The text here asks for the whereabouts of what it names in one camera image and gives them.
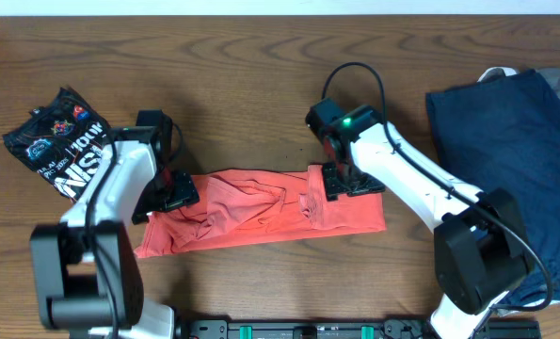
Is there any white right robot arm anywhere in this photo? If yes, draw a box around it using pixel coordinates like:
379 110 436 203
305 98 534 338

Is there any red orange t-shirt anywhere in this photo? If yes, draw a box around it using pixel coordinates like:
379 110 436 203
135 165 387 258

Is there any navy blue garment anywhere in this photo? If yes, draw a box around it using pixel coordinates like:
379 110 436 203
425 70 560 301

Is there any grey aluminium base rail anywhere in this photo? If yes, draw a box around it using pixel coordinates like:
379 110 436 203
174 318 542 339

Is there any black printed folded shirt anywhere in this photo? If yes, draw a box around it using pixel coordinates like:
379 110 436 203
2 87 109 202

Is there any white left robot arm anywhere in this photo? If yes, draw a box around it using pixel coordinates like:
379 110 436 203
30 110 200 338

